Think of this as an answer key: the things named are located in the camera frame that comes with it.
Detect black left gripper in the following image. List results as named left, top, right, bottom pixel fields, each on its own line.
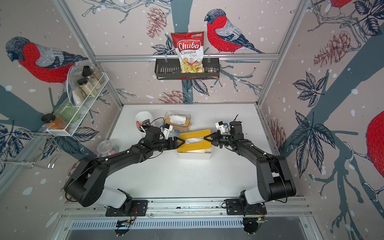
left=152, top=136, right=186, bottom=152

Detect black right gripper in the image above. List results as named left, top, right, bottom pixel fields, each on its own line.
left=203, top=131, right=234, bottom=148

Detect yellow tissue box lid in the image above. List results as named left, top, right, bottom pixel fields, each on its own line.
left=177, top=130, right=212, bottom=153

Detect blue tissue paper pack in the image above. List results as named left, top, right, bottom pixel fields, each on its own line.
left=172, top=128, right=189, bottom=134

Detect white plastic tissue box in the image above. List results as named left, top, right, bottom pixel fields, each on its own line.
left=177, top=148, right=213, bottom=160

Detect clear plastic tissue box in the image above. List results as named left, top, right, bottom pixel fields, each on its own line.
left=165, top=111, right=192, bottom=133

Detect bamboo tissue box lid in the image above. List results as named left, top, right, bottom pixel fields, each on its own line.
left=166, top=115, right=192, bottom=129

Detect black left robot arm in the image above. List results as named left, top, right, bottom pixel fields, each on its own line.
left=64, top=127, right=185, bottom=207

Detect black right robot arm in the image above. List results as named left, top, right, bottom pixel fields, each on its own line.
left=204, top=121, right=297, bottom=207

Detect red marker pen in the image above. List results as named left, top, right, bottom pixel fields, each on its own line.
left=136, top=121, right=146, bottom=133

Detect white oval cup holder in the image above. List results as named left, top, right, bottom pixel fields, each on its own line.
left=135, top=111, right=154, bottom=137

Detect clear plastic cup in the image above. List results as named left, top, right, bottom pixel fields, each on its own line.
left=97, top=140, right=119, bottom=157

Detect red Chuba chips bag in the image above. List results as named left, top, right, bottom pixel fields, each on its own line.
left=171, top=32, right=204, bottom=74

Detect beige bottle black cap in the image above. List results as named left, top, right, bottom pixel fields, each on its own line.
left=78, top=78, right=98, bottom=98
left=82, top=66, right=103, bottom=90

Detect green item in bag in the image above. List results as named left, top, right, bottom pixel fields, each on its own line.
left=54, top=102, right=80, bottom=124

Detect orange spice jar black lid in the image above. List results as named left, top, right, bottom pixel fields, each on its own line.
left=41, top=114, right=68, bottom=130

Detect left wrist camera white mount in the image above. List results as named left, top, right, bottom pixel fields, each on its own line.
left=163, top=124, right=173, bottom=140

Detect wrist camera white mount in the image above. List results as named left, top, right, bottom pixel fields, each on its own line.
left=215, top=121, right=228, bottom=134
left=163, top=124, right=173, bottom=140

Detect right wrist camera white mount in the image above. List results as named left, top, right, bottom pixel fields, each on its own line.
left=215, top=121, right=228, bottom=134

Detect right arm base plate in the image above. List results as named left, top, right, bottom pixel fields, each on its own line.
left=224, top=199, right=267, bottom=216

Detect black wall basket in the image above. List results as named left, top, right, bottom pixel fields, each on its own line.
left=155, top=58, right=220, bottom=80

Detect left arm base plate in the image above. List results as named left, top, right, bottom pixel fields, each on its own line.
left=106, top=200, right=148, bottom=217

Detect white wire wall shelf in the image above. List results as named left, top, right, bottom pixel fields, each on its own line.
left=48, top=61, right=109, bottom=137

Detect aluminium front rail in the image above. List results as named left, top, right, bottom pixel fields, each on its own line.
left=58, top=197, right=313, bottom=220

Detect chrome wire rack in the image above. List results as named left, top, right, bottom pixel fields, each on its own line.
left=1, top=130, right=63, bottom=170

